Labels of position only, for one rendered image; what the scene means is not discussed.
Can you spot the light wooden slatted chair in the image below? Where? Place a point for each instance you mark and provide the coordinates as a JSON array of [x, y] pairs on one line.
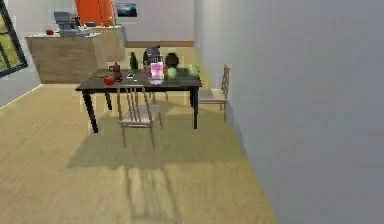
[[137, 115], [216, 95]]

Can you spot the wooden kitchen counter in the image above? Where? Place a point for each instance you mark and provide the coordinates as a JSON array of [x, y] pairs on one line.
[[66, 56], [113, 41]]

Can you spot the dark green bottle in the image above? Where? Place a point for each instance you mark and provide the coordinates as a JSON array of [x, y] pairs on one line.
[[133, 61]]

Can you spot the dark framed wall picture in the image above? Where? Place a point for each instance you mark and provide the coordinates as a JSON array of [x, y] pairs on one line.
[[126, 9]]

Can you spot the grey coffee machine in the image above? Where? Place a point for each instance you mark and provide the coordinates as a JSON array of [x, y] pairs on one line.
[[66, 23]]

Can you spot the red tomato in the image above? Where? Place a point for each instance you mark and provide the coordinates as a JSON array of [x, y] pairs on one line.
[[49, 32]]

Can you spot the pink translucent container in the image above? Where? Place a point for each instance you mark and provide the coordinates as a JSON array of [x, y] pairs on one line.
[[156, 70]]

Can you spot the brown kettle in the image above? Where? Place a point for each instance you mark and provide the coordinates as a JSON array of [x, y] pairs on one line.
[[116, 69]]

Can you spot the small dark flat object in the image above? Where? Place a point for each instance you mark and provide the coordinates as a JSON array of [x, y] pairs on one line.
[[130, 76]]

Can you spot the black framed window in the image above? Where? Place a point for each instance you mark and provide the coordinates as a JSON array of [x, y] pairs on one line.
[[7, 43]]

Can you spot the dark round pot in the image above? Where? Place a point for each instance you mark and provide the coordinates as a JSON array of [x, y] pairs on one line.
[[172, 60]]

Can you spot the red apple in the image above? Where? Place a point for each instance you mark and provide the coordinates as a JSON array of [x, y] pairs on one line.
[[109, 80]]

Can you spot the dark wooden dining table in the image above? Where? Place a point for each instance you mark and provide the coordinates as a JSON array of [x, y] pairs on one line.
[[140, 85]]

